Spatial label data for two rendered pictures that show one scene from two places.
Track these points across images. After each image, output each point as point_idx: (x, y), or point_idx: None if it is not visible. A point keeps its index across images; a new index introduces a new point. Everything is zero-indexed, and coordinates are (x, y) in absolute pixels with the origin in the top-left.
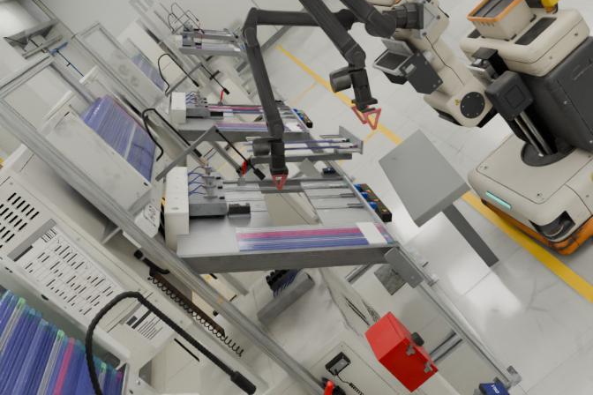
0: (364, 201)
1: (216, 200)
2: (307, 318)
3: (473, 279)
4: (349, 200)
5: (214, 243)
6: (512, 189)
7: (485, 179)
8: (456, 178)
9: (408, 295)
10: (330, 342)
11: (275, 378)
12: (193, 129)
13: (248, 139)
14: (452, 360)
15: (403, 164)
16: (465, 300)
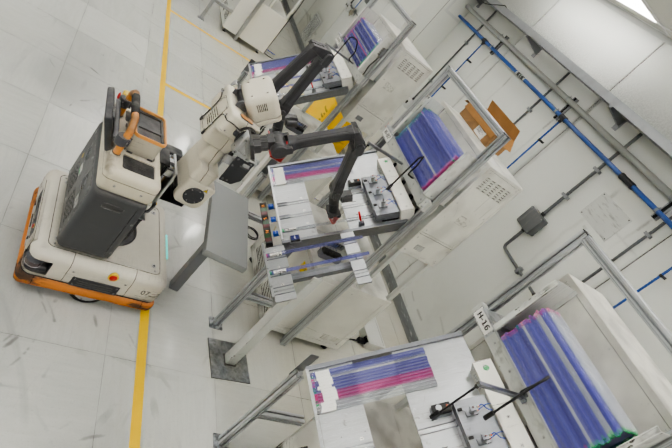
0: (275, 202)
1: (367, 178)
2: (315, 220)
3: (190, 290)
4: (284, 211)
5: (361, 163)
6: (158, 232)
7: (162, 258)
8: (216, 187)
9: (233, 331)
10: None
11: None
12: (449, 349)
13: (367, 272)
14: (228, 268)
15: (233, 237)
16: (203, 285)
